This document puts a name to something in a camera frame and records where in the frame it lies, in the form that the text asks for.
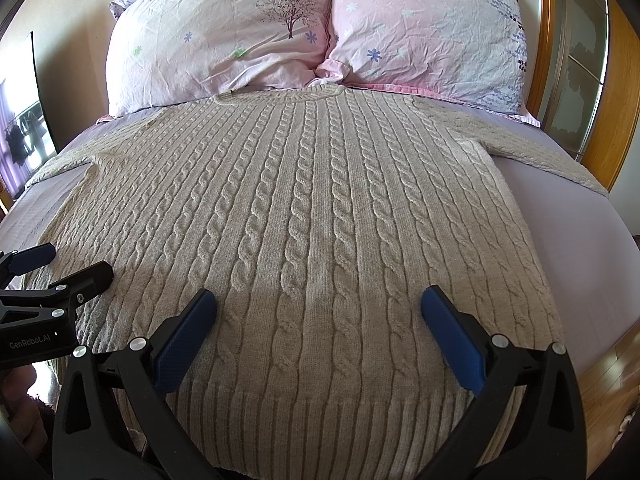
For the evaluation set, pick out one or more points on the operator hand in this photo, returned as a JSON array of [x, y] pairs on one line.
[[25, 418]]

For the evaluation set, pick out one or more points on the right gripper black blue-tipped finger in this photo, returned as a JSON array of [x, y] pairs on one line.
[[18, 263]]

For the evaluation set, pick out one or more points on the glass cabinet door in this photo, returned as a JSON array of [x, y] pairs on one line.
[[581, 37]]

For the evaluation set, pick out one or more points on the pink tree print pillow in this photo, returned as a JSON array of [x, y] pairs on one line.
[[165, 52]]

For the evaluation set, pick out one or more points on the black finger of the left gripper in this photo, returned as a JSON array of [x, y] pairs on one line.
[[77, 288]]

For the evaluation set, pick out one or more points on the pink floral pillow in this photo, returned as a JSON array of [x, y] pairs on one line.
[[471, 52]]

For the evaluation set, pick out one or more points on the beige cable knit sweater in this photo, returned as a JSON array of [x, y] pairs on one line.
[[317, 217]]

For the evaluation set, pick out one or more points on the lavender bed sheet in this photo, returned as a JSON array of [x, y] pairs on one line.
[[585, 248]]

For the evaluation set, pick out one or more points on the wooden headboard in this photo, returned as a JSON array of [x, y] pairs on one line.
[[618, 114]]

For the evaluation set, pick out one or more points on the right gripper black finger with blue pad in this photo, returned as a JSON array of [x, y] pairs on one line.
[[548, 438], [113, 421]]

